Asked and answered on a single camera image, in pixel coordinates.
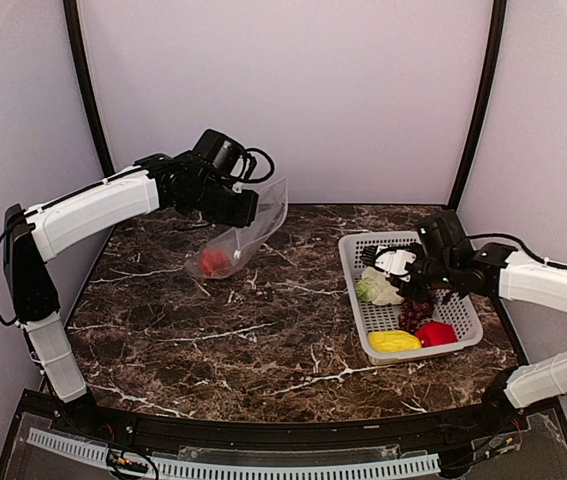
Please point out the black frame post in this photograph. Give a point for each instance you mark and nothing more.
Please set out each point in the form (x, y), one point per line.
(85, 84)
(479, 112)

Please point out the clear zip top bag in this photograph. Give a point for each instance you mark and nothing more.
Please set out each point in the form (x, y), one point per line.
(241, 244)

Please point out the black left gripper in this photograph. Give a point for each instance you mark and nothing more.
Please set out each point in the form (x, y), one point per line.
(244, 214)

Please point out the white cauliflower toy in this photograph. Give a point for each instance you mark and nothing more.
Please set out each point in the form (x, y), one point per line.
(374, 288)

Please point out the black front rail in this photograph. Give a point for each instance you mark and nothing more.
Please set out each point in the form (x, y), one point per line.
(447, 430)

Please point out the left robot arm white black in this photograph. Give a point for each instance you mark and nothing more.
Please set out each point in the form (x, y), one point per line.
(34, 236)

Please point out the dark red grape bunch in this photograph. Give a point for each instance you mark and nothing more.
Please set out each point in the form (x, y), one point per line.
(413, 314)

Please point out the left black frame post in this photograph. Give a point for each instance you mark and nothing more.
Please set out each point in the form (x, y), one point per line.
(85, 84)

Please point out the orange pumpkin toy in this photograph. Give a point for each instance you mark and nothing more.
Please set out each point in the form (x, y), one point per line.
(211, 261)

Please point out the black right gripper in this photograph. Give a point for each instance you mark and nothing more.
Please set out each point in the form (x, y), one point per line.
(407, 290)

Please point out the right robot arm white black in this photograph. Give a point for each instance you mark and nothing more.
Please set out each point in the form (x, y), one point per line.
(503, 270)

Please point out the right black frame post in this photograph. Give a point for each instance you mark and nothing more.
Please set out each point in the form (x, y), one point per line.
(479, 112)

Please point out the yellow vegetable toy front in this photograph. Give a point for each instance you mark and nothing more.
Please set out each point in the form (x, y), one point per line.
(393, 341)

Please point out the white plastic basket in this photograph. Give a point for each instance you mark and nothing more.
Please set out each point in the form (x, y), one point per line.
(449, 308)

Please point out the red bell pepper toy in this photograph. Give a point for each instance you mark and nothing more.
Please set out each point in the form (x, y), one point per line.
(434, 334)

